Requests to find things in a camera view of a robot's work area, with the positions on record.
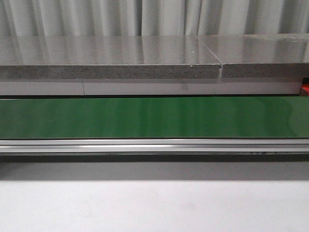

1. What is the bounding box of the grey stone slab right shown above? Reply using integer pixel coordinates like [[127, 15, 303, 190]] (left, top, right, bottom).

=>
[[198, 34, 309, 80]]

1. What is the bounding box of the grey curtain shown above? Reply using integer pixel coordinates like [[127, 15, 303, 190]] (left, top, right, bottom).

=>
[[0, 0, 309, 36]]

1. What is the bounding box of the grey stone slab left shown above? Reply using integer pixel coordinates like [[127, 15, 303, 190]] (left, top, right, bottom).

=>
[[0, 36, 220, 80]]

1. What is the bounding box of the grey stone slab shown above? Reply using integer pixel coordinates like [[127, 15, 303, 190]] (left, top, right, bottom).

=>
[[198, 34, 309, 80], [0, 36, 220, 80]]

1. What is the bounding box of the red plastic tray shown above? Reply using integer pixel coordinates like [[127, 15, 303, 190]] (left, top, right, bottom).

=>
[[300, 84, 309, 97]]

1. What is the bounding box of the aluminium conveyor frame rail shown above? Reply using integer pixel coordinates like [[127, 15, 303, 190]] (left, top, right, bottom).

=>
[[0, 138, 309, 153]]

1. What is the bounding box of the green conveyor belt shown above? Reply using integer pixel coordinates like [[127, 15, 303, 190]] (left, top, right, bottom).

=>
[[0, 96, 309, 139]]

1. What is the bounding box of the white base panel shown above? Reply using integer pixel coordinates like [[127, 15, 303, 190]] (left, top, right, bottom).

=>
[[0, 78, 303, 96]]

